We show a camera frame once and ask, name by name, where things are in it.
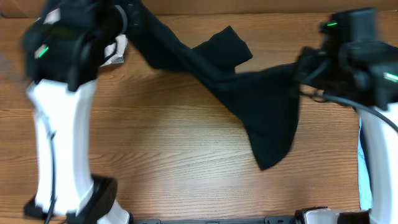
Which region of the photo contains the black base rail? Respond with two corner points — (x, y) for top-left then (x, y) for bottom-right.
(133, 207), (371, 224)

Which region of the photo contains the light blue cloth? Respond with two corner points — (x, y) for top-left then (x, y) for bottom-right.
(357, 120), (373, 210)

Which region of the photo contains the folded white garment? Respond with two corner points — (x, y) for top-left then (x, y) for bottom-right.
(44, 8), (127, 67)

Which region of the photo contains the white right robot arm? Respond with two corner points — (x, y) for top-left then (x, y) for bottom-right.
(295, 8), (397, 223)

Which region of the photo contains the black t-shirt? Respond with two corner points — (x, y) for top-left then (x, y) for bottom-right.
(121, 1), (300, 170)

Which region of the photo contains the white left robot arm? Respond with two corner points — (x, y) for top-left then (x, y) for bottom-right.
(22, 1), (134, 223)

